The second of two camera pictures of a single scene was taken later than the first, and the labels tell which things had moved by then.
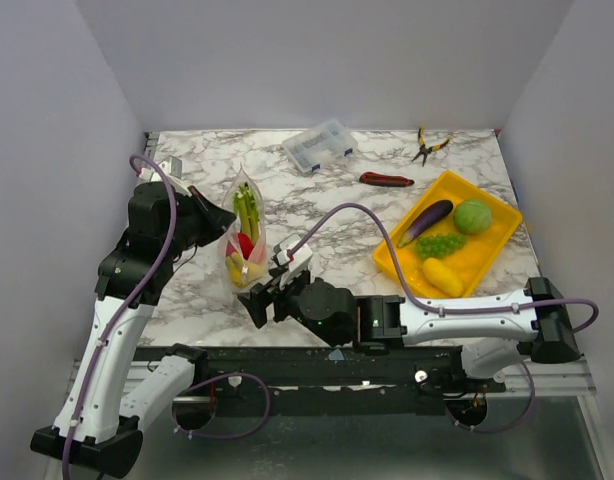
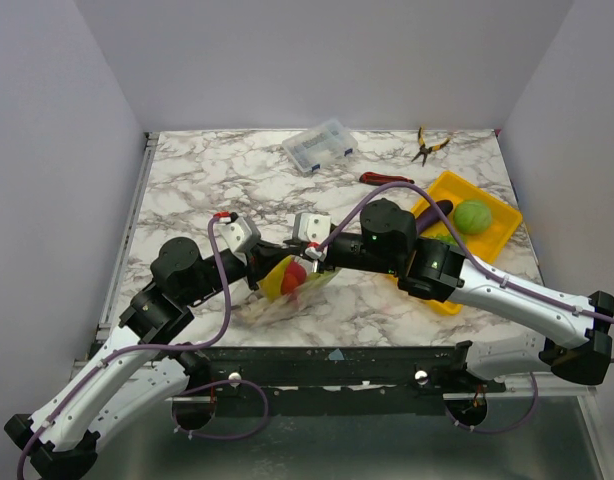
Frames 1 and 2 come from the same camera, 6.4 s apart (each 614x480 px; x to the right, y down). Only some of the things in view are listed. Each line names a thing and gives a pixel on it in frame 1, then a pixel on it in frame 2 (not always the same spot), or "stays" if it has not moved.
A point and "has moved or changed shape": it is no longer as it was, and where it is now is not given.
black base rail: [333, 380] stays
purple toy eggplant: [426, 219] stays
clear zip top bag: [243, 249] has moved or changed shape
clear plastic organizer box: [321, 145] stays
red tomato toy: [245, 244] has moved or changed shape
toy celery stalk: [245, 206] has moved or changed shape
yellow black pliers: [424, 151] stays
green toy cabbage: [472, 217] stays
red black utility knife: [377, 179] stays
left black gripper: [217, 219] → [258, 261]
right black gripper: [269, 300] → [322, 252]
